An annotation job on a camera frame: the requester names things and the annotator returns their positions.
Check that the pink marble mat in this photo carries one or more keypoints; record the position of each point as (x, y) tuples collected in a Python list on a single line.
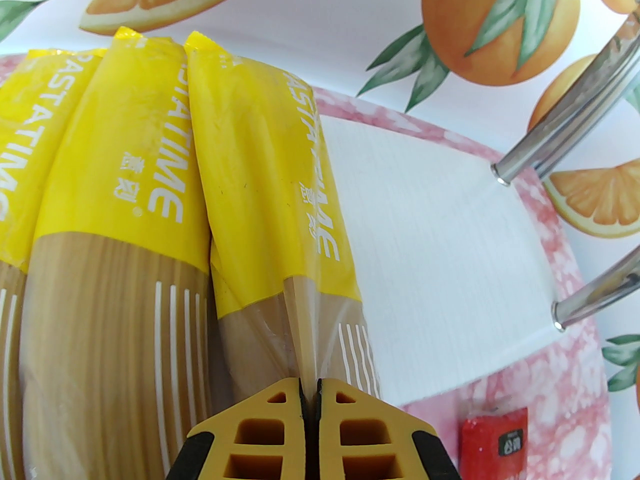
[(565, 418)]

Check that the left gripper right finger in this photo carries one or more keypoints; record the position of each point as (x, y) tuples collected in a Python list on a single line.
[(400, 428)]

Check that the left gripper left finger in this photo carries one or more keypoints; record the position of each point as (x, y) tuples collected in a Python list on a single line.
[(227, 430)]

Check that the red spaghetti bag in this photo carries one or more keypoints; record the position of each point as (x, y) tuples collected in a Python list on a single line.
[(480, 448)]

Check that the yellow spaghetti bag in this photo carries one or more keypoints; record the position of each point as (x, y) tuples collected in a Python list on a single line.
[(20, 143), (260, 168), (115, 268)]

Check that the white two-tier shelf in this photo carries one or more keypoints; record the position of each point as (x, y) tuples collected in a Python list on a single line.
[(425, 243)]

